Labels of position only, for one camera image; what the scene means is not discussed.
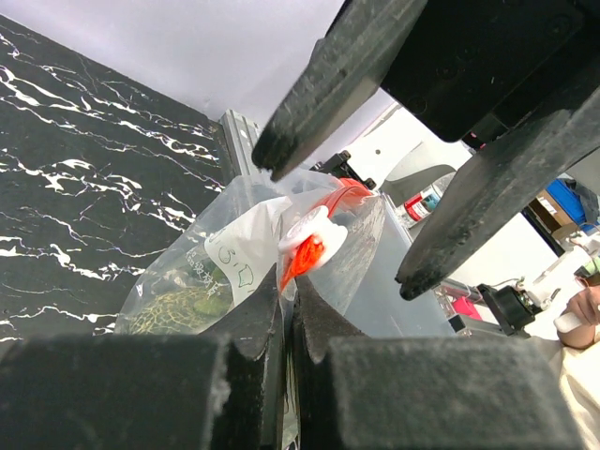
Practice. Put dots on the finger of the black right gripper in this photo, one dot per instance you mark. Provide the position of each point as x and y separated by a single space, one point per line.
346 68

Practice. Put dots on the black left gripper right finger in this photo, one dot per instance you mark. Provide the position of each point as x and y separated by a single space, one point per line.
360 392

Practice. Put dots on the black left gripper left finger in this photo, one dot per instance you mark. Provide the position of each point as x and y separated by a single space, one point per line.
220 389

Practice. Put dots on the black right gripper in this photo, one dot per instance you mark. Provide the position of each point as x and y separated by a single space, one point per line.
482 68

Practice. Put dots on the fake green netted melon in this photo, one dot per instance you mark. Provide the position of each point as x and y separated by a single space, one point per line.
189 311

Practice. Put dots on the clear zip bag with vegetables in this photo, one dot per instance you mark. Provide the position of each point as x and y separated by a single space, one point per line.
330 230

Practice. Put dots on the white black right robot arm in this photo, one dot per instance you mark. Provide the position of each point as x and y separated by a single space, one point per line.
412 173

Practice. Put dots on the person hand in background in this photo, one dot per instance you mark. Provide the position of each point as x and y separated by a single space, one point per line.
585 305

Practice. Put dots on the background clutter boxes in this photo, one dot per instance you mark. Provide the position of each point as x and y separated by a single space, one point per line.
565 206

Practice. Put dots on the aluminium frame rail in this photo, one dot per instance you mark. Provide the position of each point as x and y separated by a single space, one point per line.
241 134

